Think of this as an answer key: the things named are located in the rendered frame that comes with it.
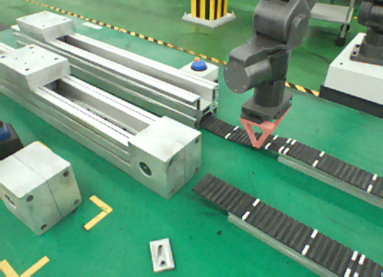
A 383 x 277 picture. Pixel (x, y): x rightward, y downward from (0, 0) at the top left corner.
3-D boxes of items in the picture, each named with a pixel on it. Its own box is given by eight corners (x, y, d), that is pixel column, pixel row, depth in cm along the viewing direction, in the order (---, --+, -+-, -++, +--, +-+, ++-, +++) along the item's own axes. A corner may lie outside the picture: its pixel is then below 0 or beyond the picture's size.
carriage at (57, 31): (78, 39, 103) (73, 19, 99) (48, 50, 96) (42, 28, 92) (50, 30, 111) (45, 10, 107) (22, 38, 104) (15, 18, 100)
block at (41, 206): (93, 194, 58) (82, 156, 52) (39, 237, 50) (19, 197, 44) (61, 172, 62) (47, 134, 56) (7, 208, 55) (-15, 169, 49)
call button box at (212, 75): (218, 85, 90) (219, 65, 86) (197, 99, 84) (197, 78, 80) (196, 78, 94) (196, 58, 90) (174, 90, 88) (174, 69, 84)
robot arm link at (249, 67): (311, 13, 48) (268, 2, 54) (263, 29, 43) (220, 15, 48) (297, 81, 56) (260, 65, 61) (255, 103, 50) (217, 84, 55)
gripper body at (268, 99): (239, 114, 60) (242, 79, 56) (263, 92, 67) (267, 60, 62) (270, 125, 57) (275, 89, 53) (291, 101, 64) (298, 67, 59)
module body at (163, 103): (217, 113, 79) (219, 83, 74) (192, 132, 73) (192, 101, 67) (44, 41, 118) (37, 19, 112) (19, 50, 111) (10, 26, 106)
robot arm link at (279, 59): (298, 43, 54) (272, 35, 57) (273, 54, 50) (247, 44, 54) (292, 79, 58) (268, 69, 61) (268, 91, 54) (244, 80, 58)
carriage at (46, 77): (73, 83, 79) (67, 58, 75) (34, 101, 72) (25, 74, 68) (40, 67, 87) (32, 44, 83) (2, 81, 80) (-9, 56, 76)
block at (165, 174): (207, 163, 64) (209, 126, 58) (167, 200, 56) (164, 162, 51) (174, 146, 69) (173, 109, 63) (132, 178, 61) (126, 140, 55)
